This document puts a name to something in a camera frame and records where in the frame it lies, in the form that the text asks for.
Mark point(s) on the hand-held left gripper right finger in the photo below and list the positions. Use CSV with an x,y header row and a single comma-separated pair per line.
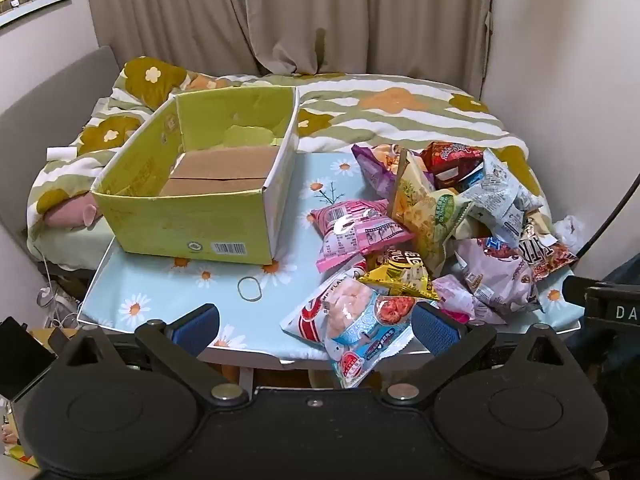
x,y
434,329

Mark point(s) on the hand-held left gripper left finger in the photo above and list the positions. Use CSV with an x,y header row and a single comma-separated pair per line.
x,y
197,327

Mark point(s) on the yellow snack packet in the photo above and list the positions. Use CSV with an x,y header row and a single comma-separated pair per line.
x,y
400,280

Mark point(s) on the green cardboard box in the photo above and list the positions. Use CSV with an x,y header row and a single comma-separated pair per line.
x,y
200,235

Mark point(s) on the red white striped snack packet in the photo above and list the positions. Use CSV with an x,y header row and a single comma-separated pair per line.
x,y
310,315

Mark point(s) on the yellow green chips packet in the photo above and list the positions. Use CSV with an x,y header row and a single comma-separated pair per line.
x,y
420,215

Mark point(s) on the white blue snack packet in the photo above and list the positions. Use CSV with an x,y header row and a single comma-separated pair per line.
x,y
500,195

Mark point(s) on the pale pink snack packet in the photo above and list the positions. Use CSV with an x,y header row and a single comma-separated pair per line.
x,y
452,296

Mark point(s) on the tan rubber band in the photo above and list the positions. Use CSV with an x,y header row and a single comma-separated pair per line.
x,y
239,288

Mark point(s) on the light blue snack packet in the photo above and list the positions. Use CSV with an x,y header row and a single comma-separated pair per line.
x,y
367,342

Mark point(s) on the lilac snack packet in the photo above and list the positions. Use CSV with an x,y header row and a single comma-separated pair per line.
x,y
500,275

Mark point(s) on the brown red snack packet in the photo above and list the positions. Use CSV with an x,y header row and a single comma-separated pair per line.
x,y
545,256

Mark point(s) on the white crumpled tissue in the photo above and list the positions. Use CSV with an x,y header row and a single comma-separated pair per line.
x,y
567,230

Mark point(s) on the purple snack packet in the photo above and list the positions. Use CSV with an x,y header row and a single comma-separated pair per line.
x,y
372,170

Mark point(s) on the pink plush toy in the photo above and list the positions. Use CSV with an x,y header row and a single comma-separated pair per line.
x,y
67,214

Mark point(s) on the black flat device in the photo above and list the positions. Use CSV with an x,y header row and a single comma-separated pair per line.
x,y
22,355

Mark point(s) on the white tube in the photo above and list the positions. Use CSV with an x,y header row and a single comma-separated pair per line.
x,y
62,152

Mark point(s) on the green striped floral blanket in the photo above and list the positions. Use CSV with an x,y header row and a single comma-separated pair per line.
x,y
410,105

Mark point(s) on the grey headboard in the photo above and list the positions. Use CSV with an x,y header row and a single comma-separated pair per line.
x,y
55,95

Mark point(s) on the beige curtain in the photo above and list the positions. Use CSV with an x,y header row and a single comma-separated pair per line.
x,y
300,15

